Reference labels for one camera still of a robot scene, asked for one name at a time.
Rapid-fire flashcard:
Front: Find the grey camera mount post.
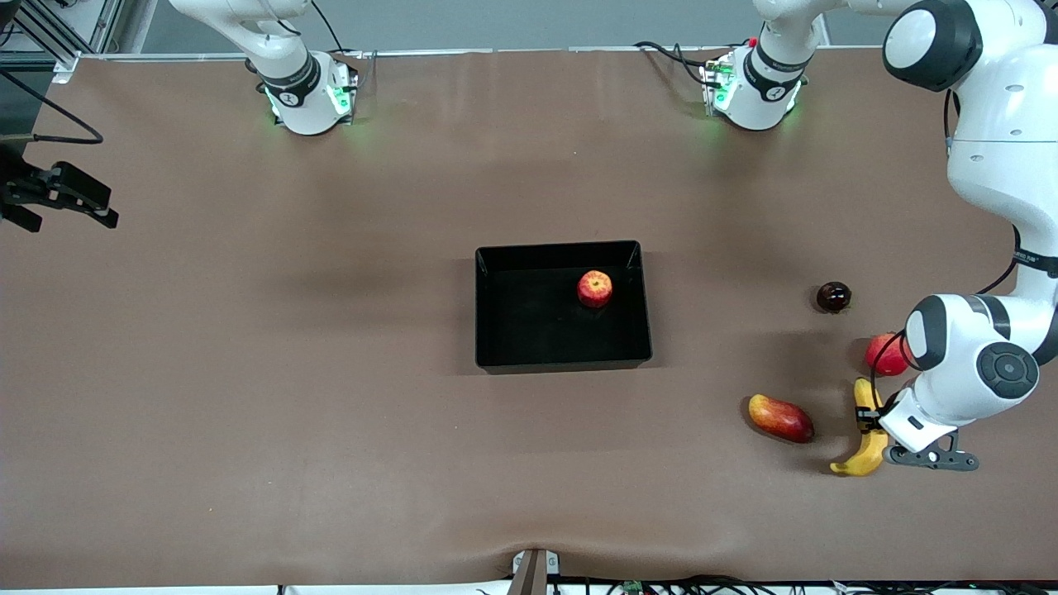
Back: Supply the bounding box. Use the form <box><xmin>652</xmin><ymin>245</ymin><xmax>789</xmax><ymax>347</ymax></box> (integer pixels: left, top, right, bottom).
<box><xmin>511</xmin><ymin>548</ymin><xmax>560</xmax><ymax>595</ymax></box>

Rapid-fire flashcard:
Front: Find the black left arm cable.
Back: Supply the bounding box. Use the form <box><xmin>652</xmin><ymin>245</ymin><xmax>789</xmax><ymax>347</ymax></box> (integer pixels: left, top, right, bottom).
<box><xmin>870</xmin><ymin>87</ymin><xmax>1022</xmax><ymax>407</ymax></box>

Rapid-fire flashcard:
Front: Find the small red yellow apple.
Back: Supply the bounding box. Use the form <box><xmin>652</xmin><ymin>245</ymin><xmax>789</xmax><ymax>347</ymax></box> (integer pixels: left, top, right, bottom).
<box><xmin>577</xmin><ymin>269</ymin><xmax>614</xmax><ymax>309</ymax></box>

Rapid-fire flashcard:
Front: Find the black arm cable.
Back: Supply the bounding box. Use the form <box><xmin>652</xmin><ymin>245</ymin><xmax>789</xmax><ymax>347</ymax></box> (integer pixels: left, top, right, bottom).
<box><xmin>0</xmin><ymin>69</ymin><xmax>105</xmax><ymax>146</ymax></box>
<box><xmin>870</xmin><ymin>87</ymin><xmax>1022</xmax><ymax>407</ymax></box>

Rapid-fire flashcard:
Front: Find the black left base cable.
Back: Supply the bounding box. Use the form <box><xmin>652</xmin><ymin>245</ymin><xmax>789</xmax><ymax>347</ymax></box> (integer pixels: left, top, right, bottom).
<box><xmin>634</xmin><ymin>40</ymin><xmax>712</xmax><ymax>88</ymax></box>

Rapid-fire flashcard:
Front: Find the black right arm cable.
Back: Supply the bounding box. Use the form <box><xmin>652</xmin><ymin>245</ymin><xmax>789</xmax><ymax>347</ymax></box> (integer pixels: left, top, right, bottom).
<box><xmin>0</xmin><ymin>69</ymin><xmax>105</xmax><ymax>146</ymax></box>

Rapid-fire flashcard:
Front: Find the black plastic box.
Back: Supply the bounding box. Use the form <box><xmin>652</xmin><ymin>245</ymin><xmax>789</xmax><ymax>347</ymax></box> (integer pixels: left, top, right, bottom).
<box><xmin>474</xmin><ymin>240</ymin><xmax>654</xmax><ymax>375</ymax></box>

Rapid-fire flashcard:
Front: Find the aluminium frame with black bars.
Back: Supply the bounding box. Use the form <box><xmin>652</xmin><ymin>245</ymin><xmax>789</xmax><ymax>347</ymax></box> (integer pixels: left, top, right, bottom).
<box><xmin>0</xmin><ymin>0</ymin><xmax>133</xmax><ymax>83</ymax></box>

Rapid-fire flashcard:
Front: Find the black base cable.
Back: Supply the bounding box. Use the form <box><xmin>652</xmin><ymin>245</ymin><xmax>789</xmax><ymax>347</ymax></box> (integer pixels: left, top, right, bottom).
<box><xmin>310</xmin><ymin>0</ymin><xmax>345</xmax><ymax>54</ymax></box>
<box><xmin>634</xmin><ymin>40</ymin><xmax>712</xmax><ymax>88</ymax></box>

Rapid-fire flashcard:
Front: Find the black right base cable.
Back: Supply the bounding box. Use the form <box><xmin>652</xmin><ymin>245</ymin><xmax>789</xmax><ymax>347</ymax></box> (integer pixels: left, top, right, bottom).
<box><xmin>310</xmin><ymin>0</ymin><xmax>345</xmax><ymax>54</ymax></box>

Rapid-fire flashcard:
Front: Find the yellow banana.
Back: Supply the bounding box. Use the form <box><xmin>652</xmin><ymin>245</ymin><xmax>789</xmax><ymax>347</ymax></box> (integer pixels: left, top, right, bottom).
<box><xmin>830</xmin><ymin>378</ymin><xmax>890</xmax><ymax>478</ymax></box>

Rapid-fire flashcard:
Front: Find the red yellow mango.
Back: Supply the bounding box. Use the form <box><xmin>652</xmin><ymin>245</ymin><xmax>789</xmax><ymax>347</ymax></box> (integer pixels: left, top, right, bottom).
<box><xmin>748</xmin><ymin>393</ymin><xmax>816</xmax><ymax>445</ymax></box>

